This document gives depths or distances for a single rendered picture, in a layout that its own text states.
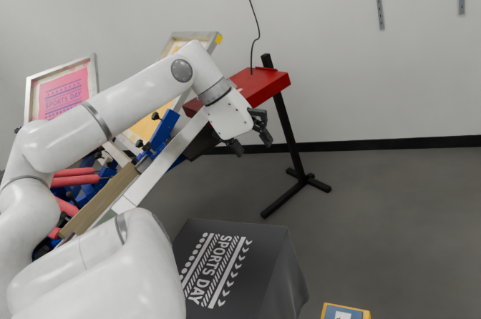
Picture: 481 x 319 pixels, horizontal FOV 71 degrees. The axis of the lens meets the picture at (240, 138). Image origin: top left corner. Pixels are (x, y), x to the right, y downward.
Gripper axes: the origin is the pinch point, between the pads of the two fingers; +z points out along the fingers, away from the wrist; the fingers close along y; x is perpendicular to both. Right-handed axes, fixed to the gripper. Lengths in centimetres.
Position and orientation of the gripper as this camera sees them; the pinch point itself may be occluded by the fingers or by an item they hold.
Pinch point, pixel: (253, 146)
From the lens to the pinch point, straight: 82.7
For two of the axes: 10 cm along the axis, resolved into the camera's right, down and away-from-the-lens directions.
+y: 7.4, -2.9, -6.1
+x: 3.8, -5.7, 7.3
